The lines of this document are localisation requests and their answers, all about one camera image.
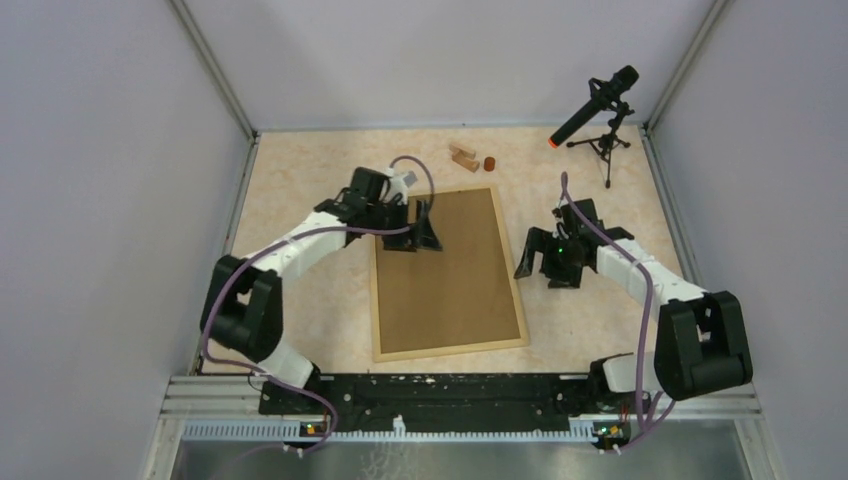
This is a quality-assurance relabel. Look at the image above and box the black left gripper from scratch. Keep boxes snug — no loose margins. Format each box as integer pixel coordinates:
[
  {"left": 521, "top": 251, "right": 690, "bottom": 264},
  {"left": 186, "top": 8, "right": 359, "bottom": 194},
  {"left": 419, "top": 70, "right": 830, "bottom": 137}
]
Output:
[{"left": 367, "top": 198, "right": 442, "bottom": 253}]

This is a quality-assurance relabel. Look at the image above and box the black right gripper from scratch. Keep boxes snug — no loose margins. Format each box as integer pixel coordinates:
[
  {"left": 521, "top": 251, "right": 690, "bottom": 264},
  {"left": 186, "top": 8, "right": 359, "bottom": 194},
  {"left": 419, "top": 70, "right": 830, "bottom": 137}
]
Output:
[{"left": 514, "top": 227, "right": 584, "bottom": 290}]

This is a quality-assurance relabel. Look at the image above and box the brown cardboard backing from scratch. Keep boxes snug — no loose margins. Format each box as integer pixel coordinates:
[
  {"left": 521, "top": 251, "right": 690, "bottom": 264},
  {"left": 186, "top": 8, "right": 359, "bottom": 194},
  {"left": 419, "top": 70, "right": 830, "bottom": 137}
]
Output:
[{"left": 374, "top": 189, "right": 523, "bottom": 356}]

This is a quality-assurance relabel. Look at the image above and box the light wooden picture frame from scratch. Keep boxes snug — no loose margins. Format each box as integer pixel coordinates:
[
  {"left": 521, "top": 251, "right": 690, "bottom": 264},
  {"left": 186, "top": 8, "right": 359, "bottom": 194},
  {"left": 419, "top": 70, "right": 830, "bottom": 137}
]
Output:
[{"left": 368, "top": 185, "right": 531, "bottom": 364}]

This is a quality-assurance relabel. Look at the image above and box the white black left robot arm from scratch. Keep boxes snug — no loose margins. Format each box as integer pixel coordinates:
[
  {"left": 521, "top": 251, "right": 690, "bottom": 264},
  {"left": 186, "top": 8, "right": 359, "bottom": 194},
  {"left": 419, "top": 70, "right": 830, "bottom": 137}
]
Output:
[{"left": 200, "top": 166, "right": 442, "bottom": 414}]

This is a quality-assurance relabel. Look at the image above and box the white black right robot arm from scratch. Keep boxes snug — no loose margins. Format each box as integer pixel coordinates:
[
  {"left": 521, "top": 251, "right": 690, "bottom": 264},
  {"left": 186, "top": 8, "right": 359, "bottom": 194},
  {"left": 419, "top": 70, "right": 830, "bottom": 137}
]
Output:
[{"left": 514, "top": 199, "right": 754, "bottom": 412}]

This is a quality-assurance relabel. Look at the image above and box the upright wooden block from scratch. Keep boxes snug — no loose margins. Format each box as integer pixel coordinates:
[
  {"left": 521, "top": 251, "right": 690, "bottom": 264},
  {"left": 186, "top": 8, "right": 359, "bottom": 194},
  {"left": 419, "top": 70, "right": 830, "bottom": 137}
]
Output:
[{"left": 452, "top": 152, "right": 480, "bottom": 173}]

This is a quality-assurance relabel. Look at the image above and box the flat wooden block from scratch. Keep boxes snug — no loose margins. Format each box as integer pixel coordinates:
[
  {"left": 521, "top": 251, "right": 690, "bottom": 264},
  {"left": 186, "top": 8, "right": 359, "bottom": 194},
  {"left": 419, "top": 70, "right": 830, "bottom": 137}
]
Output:
[{"left": 448, "top": 142, "right": 476, "bottom": 159}]

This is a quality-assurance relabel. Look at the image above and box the black microphone tripod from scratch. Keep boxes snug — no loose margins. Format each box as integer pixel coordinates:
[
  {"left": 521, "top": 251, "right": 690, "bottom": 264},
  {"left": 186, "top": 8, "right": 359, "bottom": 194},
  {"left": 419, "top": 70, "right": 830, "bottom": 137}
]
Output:
[{"left": 565, "top": 102, "right": 634, "bottom": 189}]

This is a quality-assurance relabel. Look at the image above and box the black microphone orange tip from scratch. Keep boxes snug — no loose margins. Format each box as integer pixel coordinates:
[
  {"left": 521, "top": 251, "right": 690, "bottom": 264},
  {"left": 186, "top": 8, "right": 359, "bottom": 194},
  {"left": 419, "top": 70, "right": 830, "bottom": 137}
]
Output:
[{"left": 548, "top": 65, "right": 640, "bottom": 149}]

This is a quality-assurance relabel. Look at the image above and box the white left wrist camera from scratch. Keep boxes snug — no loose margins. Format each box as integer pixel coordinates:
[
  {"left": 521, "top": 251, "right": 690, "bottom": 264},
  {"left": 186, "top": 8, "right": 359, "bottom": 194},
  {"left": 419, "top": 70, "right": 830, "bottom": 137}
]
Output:
[{"left": 384, "top": 167, "right": 417, "bottom": 205}]

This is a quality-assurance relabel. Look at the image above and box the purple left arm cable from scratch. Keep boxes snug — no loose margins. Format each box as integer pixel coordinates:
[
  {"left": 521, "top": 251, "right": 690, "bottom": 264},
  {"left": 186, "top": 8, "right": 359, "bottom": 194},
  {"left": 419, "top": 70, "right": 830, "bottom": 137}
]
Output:
[{"left": 198, "top": 155, "right": 437, "bottom": 458}]

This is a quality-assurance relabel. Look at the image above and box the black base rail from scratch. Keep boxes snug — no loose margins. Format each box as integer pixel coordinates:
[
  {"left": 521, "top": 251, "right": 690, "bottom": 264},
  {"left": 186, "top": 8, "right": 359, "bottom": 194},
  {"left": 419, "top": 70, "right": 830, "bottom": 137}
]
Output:
[{"left": 258, "top": 373, "right": 635, "bottom": 433}]

